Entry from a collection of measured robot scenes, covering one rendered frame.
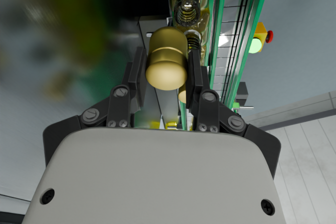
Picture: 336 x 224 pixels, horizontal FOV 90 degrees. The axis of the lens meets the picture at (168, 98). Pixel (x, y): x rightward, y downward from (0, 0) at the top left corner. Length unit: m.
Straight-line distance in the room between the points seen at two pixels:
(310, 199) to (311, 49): 2.00
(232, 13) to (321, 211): 2.47
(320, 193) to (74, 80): 2.70
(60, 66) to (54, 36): 0.03
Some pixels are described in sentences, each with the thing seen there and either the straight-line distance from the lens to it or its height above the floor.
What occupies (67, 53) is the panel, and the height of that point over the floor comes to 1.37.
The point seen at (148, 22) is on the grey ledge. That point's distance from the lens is 0.51.
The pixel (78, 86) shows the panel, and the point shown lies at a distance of 0.21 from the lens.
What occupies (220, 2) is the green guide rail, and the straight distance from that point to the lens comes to 0.39.
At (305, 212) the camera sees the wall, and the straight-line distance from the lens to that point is 2.73.
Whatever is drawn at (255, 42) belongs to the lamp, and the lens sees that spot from 0.60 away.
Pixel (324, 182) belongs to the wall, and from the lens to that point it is 2.76.
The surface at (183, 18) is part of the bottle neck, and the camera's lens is 0.22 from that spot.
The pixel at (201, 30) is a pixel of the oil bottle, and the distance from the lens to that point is 0.27.
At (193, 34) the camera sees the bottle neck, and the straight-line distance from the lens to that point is 0.26.
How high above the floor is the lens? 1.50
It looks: 39 degrees down
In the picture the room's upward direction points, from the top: 172 degrees counter-clockwise
